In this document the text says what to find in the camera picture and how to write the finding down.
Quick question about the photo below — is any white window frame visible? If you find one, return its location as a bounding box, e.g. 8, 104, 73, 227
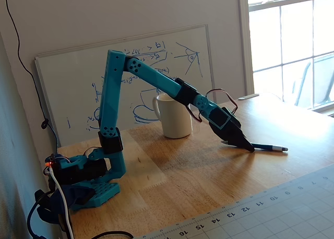
236, 0, 334, 117

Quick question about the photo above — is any whiteboard with blue writing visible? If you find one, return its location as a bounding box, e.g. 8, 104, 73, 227
34, 24, 216, 148

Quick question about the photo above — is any black wall cable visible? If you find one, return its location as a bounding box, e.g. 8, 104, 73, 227
4, 0, 58, 149

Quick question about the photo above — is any black power cable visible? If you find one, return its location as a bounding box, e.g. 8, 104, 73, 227
89, 230, 134, 239

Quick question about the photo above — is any black silver pen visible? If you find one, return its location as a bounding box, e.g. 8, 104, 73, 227
221, 140, 289, 152

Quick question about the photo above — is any blue table clamp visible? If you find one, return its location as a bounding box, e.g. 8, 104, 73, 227
35, 184, 92, 224

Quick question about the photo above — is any grey gridded cutting mat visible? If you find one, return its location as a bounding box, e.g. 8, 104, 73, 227
135, 164, 334, 239

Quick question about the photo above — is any outdoor patio chair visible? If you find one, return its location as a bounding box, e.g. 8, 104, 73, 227
290, 52, 334, 110

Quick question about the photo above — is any small white flat strip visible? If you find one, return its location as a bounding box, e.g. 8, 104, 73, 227
238, 93, 260, 101

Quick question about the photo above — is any white USB cable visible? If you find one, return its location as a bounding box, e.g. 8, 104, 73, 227
49, 168, 75, 239

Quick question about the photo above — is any white ceramic mug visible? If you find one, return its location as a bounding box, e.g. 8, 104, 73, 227
152, 92, 193, 139

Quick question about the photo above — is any black teal gripper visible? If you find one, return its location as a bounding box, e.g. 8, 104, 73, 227
202, 101, 255, 153

